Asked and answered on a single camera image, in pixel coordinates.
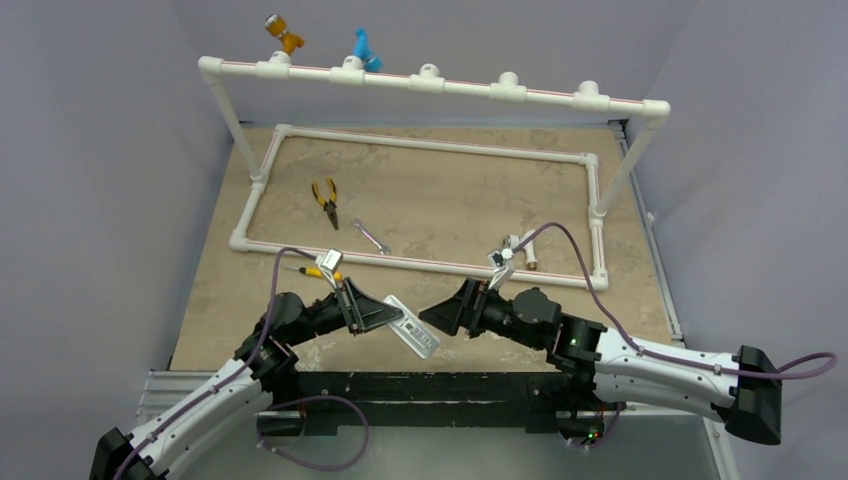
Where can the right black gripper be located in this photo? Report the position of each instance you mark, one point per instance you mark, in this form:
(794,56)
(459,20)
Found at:
(472,307)

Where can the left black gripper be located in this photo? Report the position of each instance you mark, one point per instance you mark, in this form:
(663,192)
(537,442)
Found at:
(364,313)

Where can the white remote control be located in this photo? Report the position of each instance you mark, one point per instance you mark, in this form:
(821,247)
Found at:
(407,316)

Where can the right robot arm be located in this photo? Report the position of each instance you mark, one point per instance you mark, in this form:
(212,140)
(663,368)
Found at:
(601,365)

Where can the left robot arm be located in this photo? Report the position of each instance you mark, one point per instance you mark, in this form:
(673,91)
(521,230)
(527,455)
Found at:
(261,376)

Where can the silver open-end wrench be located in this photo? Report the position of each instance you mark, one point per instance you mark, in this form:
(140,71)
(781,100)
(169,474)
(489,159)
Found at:
(382,247)

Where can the white PVC tap fitting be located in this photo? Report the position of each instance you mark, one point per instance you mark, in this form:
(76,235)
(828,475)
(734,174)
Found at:
(525,244)

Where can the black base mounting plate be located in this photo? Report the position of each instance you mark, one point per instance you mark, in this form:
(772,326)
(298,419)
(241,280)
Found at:
(325,414)

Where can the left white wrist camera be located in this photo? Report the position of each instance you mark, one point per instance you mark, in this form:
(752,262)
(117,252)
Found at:
(328,264)

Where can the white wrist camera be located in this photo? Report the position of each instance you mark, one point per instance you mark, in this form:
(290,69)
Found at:
(501,263)
(328,264)

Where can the yellow handled screwdriver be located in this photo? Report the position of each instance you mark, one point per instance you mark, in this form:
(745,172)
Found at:
(313,272)

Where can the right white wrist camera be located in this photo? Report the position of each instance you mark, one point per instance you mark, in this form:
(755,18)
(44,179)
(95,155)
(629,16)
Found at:
(501,263)

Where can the yellow handled pliers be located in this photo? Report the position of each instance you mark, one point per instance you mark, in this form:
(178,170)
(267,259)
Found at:
(327,203)

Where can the aluminium extrusion rail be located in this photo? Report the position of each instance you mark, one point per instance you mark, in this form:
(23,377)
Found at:
(533,391)

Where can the white PVC pipe frame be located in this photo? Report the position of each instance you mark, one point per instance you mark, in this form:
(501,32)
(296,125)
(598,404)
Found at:
(507,89)

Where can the blue hose nozzle fitting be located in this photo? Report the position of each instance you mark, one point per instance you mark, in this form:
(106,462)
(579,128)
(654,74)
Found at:
(371,62)

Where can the orange hose nozzle fitting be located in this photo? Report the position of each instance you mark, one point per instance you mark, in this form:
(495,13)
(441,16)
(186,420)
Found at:
(278,28)

